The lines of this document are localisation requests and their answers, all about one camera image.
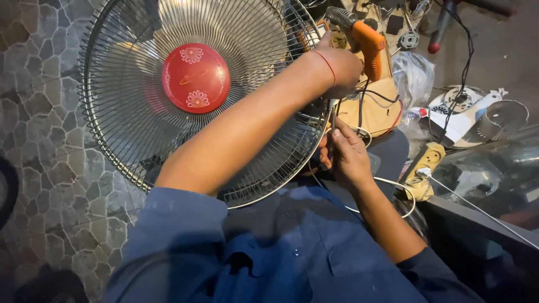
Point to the orange soldering gun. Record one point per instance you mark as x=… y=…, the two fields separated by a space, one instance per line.
x=370 y=44

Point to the yellow extension socket strip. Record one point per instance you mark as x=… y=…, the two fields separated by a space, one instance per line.
x=427 y=158

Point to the clear plastic bottle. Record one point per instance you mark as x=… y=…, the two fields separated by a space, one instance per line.
x=410 y=126

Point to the white plastic fan housing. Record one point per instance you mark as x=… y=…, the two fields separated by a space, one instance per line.
x=463 y=122

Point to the person's left hand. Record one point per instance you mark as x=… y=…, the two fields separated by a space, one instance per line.
x=343 y=69

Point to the red flowered fan centre cap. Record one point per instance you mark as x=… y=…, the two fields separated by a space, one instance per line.
x=196 y=78

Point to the wooden board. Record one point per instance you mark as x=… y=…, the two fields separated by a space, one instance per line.
x=379 y=113

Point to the person's right hand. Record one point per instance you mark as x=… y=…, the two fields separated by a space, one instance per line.
x=351 y=162

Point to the small electric motor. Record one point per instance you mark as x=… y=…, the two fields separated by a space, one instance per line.
x=408 y=41

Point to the clear plastic bag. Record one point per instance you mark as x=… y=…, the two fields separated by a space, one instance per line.
x=412 y=78

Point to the grey round fan part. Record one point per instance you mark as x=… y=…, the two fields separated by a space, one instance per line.
x=503 y=120

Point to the black curved object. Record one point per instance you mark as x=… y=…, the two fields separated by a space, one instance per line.
x=10 y=197

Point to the red-tipped dark tool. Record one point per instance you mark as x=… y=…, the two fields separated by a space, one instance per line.
x=440 y=29

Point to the blue work shirt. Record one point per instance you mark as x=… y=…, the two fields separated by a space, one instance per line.
x=273 y=256

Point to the orange multimeter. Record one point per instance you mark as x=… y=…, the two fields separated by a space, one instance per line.
x=311 y=35

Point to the dark trousers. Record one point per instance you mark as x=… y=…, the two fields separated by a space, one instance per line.
x=389 y=153

